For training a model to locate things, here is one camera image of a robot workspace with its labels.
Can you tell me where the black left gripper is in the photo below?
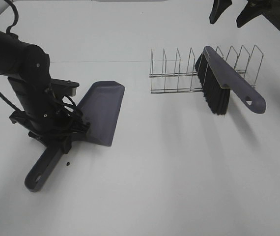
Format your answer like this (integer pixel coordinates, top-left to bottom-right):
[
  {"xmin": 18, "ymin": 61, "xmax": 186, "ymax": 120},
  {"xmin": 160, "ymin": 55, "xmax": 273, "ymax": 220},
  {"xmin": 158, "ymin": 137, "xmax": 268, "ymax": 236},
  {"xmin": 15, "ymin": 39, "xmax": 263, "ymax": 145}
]
[{"xmin": 9, "ymin": 98, "xmax": 90, "ymax": 153}]

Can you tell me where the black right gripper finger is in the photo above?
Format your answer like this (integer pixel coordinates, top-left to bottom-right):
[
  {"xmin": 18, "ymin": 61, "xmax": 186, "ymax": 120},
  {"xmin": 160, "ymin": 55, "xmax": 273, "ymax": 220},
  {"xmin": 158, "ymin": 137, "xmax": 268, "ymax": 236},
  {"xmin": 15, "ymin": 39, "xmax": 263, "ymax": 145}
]
[
  {"xmin": 209, "ymin": 0, "xmax": 232, "ymax": 24},
  {"xmin": 236, "ymin": 0, "xmax": 270, "ymax": 28}
]

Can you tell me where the purple plastic dustpan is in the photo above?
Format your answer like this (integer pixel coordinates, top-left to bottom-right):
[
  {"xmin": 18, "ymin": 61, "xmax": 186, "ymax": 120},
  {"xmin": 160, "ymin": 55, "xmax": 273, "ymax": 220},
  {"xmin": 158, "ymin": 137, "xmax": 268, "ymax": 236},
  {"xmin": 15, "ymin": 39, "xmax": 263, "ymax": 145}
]
[{"xmin": 25, "ymin": 81, "xmax": 125, "ymax": 192}]

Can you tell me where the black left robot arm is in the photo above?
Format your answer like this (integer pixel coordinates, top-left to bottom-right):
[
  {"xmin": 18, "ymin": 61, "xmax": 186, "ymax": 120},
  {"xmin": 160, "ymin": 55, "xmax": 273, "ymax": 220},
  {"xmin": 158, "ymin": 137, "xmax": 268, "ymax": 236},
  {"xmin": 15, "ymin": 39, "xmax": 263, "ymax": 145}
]
[{"xmin": 0, "ymin": 31, "xmax": 90, "ymax": 153}]

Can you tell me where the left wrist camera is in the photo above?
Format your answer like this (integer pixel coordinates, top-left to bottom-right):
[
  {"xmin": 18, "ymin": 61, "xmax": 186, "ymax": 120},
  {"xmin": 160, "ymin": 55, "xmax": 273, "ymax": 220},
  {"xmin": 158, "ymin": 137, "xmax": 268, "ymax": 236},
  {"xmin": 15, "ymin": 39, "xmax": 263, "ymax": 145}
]
[{"xmin": 51, "ymin": 78, "xmax": 80, "ymax": 97}]

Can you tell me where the metal wire rack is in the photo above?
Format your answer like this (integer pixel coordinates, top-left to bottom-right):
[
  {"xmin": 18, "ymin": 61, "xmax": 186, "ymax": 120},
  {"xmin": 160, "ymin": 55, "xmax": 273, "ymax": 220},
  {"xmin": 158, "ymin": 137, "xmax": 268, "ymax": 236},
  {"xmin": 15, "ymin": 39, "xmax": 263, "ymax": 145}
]
[{"xmin": 149, "ymin": 45, "xmax": 264, "ymax": 94}]

